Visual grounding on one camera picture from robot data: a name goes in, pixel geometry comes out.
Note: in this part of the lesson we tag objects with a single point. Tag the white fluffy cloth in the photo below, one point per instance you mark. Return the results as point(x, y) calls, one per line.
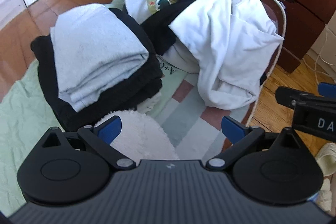
point(141, 134)

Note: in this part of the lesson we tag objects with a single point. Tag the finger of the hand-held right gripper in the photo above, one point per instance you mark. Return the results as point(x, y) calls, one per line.
point(286, 95)
point(328, 89)

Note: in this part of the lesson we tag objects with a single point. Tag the light green blanket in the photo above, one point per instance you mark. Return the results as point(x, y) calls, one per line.
point(15, 121)

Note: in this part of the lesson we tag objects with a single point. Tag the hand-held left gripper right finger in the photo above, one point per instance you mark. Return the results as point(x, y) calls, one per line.
point(232, 129)

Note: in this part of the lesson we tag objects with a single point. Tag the pale grey crumpled garment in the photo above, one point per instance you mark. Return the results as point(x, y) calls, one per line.
point(181, 58)

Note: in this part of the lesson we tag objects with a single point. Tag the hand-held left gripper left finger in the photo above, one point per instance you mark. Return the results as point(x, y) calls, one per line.
point(110, 129)

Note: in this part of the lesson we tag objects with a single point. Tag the white t-shirt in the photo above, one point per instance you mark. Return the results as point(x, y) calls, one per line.
point(231, 37)

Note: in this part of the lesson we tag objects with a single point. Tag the black crumpled garment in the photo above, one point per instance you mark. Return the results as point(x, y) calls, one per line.
point(162, 29)

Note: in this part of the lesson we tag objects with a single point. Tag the light grey folded garment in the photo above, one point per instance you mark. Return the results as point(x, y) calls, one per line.
point(92, 50)

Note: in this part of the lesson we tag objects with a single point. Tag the white garment with cartoon print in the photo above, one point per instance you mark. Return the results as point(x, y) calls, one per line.
point(136, 3)

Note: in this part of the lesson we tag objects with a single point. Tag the black folded garment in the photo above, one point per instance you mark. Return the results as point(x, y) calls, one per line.
point(136, 82)

